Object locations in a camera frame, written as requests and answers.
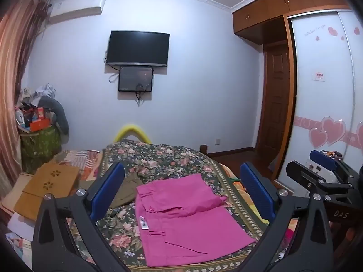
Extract white paper stack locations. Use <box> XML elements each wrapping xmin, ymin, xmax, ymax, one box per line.
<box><xmin>7</xmin><ymin>212</ymin><xmax>36</xmax><ymax>240</ymax></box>

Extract orange box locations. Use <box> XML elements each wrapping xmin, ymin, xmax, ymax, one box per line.
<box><xmin>29</xmin><ymin>119</ymin><xmax>52</xmax><ymax>132</ymax></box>

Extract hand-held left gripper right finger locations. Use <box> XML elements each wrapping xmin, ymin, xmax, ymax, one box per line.
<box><xmin>240</xmin><ymin>161</ymin><xmax>334</xmax><ymax>272</ymax></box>

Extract printed paper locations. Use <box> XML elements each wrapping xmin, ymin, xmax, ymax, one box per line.
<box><xmin>6</xmin><ymin>232</ymin><xmax>33</xmax><ymax>264</ymax></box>

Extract black wall television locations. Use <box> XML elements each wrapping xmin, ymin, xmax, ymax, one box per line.
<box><xmin>105</xmin><ymin>30</ymin><xmax>170</xmax><ymax>67</ymax></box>

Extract olive green garment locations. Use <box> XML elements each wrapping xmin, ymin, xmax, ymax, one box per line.
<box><xmin>109</xmin><ymin>173</ymin><xmax>144</xmax><ymax>209</ymax></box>

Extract dark floral blanket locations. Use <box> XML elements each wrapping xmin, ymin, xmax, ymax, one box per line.
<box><xmin>66</xmin><ymin>139</ymin><xmax>287</xmax><ymax>272</ymax></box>

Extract brown wooden door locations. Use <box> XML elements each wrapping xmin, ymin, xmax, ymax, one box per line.
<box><xmin>257</xmin><ymin>41</ymin><xmax>292</xmax><ymax>156</ymax></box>

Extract pile of clutter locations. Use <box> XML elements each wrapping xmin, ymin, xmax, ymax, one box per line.
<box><xmin>14</xmin><ymin>83</ymin><xmax>57</xmax><ymax>132</ymax></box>

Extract white heart-print sliding door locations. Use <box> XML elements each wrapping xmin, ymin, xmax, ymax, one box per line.
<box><xmin>337</xmin><ymin>9</ymin><xmax>363</xmax><ymax>159</ymax></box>

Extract black cable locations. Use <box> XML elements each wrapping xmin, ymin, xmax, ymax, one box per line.
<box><xmin>135</xmin><ymin>83</ymin><xmax>149</xmax><ymax>106</ymax></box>

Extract brown cardboard box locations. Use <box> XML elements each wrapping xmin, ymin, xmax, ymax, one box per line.
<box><xmin>14</xmin><ymin>163</ymin><xmax>81</xmax><ymax>221</ymax></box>

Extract wooden wardrobe with heart doors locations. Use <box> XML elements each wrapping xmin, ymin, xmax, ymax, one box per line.
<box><xmin>276</xmin><ymin>11</ymin><xmax>355</xmax><ymax>199</ymax></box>

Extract small black wall monitor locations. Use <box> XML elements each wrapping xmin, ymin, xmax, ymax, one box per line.
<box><xmin>118</xmin><ymin>66</ymin><xmax>154</xmax><ymax>92</ymax></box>

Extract wooden overhead cabinet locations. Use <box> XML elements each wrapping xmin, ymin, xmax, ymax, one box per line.
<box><xmin>232</xmin><ymin>0</ymin><xmax>352</xmax><ymax>44</ymax></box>

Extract pink striped curtain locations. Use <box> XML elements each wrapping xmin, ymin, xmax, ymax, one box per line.
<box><xmin>0</xmin><ymin>0</ymin><xmax>50</xmax><ymax>193</ymax></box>

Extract striped patterned sheet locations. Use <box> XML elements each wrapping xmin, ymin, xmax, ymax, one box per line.
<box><xmin>57</xmin><ymin>150</ymin><xmax>103</xmax><ymax>182</ymax></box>

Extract white air conditioner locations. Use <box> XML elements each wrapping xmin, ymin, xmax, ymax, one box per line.
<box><xmin>47</xmin><ymin>0</ymin><xmax>106</xmax><ymax>24</ymax></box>

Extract yellow curved object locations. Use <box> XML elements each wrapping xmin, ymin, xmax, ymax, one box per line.
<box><xmin>113</xmin><ymin>123</ymin><xmax>152</xmax><ymax>143</ymax></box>

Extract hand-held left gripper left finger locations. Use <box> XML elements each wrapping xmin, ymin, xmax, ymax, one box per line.
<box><xmin>32</xmin><ymin>161</ymin><xmax>131</xmax><ymax>272</ymax></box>

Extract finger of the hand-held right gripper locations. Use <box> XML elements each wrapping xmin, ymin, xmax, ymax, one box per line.
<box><xmin>310</xmin><ymin>150</ymin><xmax>358</xmax><ymax>183</ymax></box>
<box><xmin>285</xmin><ymin>161</ymin><xmax>356</xmax><ymax>197</ymax></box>

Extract pink pants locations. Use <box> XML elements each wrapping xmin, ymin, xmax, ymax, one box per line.
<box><xmin>135</xmin><ymin>173</ymin><xmax>257</xmax><ymax>267</ymax></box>

